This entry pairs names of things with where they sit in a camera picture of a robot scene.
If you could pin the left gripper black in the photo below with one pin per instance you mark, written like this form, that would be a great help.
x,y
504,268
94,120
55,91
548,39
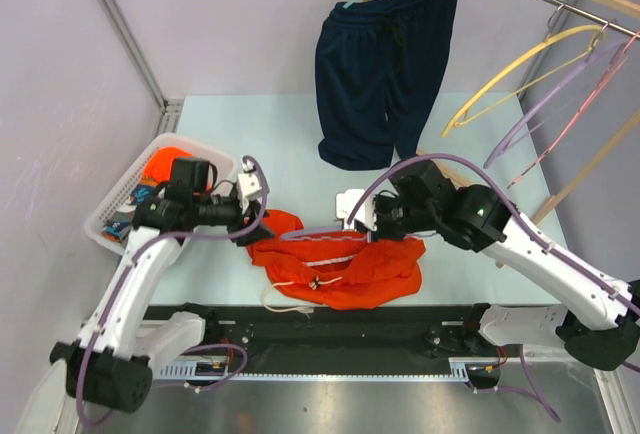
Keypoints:
x,y
253,212

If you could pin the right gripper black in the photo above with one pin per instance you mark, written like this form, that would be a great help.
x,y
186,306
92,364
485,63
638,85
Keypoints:
x,y
381,232

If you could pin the orange shorts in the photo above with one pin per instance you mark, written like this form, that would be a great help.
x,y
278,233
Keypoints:
x,y
342,271

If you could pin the purple notched hanger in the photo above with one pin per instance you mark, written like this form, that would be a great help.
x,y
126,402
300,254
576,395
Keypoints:
x,y
320,233

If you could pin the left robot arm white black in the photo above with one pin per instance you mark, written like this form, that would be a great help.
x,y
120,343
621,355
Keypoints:
x,y
108,364

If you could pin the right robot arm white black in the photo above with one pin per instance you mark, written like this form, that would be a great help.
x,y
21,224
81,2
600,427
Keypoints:
x,y
596,316

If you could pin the navy blue shorts hanging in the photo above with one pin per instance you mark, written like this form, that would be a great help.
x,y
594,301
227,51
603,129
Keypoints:
x,y
379,67

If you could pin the yellow hanger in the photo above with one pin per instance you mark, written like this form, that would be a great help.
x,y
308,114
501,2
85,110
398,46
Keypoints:
x,y
469,112

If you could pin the pink hanger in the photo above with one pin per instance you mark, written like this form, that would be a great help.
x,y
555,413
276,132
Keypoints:
x,y
616,64

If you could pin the white laundry basket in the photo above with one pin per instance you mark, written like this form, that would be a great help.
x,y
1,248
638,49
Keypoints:
x,y
227,167

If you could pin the blue patterned garment in basket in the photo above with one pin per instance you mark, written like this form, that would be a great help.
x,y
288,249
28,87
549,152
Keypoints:
x,y
118,226

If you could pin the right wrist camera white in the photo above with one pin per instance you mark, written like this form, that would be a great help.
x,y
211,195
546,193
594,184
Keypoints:
x,y
355,217

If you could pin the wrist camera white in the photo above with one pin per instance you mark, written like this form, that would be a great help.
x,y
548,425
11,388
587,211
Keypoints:
x,y
251,185
355,217

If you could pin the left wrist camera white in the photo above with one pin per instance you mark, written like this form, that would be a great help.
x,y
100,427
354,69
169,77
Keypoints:
x,y
251,185

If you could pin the aluminium frame post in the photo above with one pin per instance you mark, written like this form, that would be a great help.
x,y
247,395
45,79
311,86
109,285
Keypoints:
x,y
126,36

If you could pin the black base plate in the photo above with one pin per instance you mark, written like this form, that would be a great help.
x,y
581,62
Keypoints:
x,y
385,341

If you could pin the white cable duct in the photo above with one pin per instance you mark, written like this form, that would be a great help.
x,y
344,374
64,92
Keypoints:
x,y
183,372

